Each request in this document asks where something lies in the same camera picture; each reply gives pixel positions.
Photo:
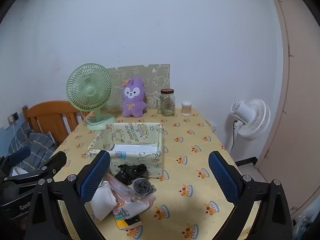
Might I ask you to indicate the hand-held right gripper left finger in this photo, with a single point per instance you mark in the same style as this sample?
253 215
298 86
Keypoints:
96 177

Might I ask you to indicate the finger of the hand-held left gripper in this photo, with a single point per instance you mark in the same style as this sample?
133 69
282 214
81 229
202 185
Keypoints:
21 153
56 162

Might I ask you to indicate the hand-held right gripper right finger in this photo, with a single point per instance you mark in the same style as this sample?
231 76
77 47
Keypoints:
223 177

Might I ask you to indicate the clear pink plastic pouch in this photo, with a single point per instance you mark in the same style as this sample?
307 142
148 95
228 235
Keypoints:
122 190

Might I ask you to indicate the black plastic bag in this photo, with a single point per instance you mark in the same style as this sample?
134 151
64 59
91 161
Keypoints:
132 170

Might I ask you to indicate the grey plush pouch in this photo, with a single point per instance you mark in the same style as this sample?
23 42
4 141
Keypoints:
143 186

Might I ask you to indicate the cartoon print tissue packet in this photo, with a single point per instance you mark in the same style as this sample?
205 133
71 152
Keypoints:
126 220

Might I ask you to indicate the cartoon print storage box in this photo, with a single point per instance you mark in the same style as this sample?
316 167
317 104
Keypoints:
142 132

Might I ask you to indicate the grey plaid bedding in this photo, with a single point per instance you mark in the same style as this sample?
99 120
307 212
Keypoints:
32 142

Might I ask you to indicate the white plastic bag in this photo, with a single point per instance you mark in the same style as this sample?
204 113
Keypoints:
18 171

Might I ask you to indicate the yellow printed tablecloth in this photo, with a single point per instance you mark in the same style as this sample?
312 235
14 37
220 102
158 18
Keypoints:
200 205

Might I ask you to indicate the wooden chair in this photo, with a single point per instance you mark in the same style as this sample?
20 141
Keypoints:
50 115

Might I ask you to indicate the white standing fan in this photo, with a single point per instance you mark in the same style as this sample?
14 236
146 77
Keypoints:
252 120

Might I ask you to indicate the cotton swab container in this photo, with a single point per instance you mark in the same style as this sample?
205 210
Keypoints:
186 108

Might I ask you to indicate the green desk fan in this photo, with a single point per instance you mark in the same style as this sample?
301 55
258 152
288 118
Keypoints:
88 90

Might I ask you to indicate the purple plush bunny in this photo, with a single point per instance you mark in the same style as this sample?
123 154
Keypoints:
132 97

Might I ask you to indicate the glass jar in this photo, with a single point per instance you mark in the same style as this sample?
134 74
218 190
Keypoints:
167 102

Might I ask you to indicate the beige door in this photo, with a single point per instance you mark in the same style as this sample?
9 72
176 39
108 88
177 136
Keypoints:
300 105

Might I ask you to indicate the printed cardboard board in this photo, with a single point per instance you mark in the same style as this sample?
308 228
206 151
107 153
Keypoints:
155 77

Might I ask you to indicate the wall outlet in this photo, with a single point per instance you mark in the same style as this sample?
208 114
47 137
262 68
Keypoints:
13 117

